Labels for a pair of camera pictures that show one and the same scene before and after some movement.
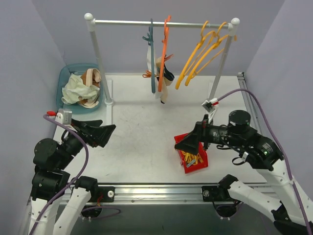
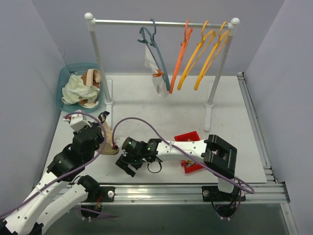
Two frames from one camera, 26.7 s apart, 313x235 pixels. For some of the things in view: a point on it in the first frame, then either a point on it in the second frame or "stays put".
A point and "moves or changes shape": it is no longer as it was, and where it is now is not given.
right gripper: (202, 134) to (125, 165)
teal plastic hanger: (150, 38) to (147, 37)
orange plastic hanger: (164, 52) to (188, 32)
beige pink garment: (91, 77) stays put
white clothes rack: (231, 27) stays put
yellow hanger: (214, 50) to (217, 48)
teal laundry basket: (65, 72) stays put
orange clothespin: (148, 74) to (160, 73)
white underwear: (158, 95) moves or changes shape
